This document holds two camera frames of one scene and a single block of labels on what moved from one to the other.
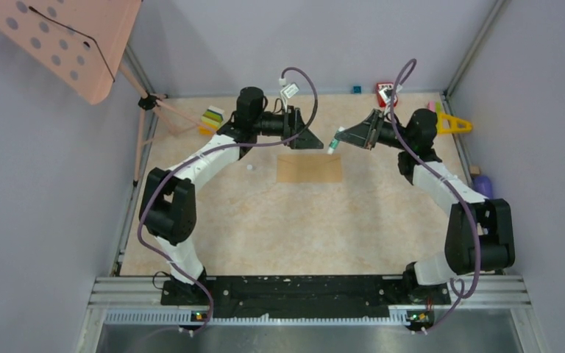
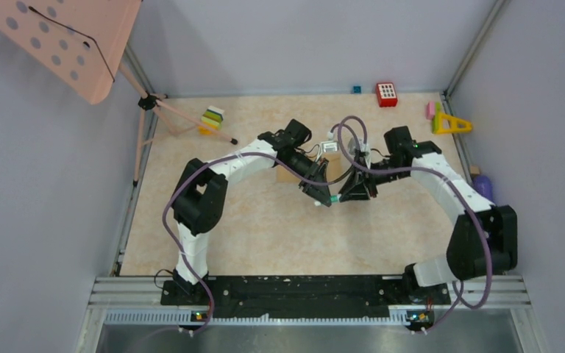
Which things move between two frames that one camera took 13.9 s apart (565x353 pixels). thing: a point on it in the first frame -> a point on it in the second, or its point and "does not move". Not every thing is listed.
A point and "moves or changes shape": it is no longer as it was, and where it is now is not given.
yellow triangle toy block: (454, 124) does not move
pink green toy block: (436, 107) does not move
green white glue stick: (334, 142) moves or changes shape
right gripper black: (363, 134) -> (357, 187)
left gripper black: (306, 140) -> (318, 192)
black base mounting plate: (304, 297) does not move
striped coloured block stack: (210, 120) does not move
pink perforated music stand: (82, 43) does not move
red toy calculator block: (385, 91) does not move
